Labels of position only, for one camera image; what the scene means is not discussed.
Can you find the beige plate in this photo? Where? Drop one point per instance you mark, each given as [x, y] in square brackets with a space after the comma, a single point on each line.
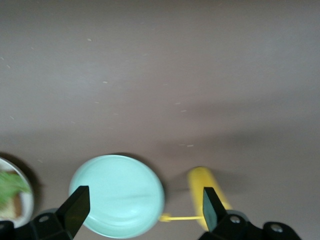
[26, 202]

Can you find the brown bread slice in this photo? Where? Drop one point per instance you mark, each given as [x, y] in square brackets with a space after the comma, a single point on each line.
[11, 208]

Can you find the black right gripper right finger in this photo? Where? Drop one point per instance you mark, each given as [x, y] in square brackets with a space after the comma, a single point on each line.
[215, 212]

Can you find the yellow mustard squeeze bottle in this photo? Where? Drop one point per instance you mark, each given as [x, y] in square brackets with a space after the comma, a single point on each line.
[197, 182]

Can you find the mint green plate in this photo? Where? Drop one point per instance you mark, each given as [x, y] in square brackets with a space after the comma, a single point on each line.
[125, 190]

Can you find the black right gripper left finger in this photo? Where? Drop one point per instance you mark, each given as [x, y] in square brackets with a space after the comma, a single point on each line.
[75, 210]

